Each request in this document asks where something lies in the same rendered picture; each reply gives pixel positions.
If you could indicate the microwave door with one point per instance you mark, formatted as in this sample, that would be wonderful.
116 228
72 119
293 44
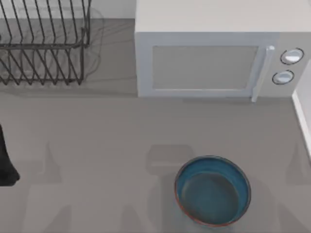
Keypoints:
204 66

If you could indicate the blue bowl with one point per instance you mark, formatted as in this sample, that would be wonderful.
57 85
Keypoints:
212 194

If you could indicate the microwave knob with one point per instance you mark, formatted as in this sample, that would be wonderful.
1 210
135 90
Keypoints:
282 77
292 56

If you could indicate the pale microwave oven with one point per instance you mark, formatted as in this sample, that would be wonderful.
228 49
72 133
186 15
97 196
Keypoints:
286 38

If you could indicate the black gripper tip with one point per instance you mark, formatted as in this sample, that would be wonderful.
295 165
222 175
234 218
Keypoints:
5 167

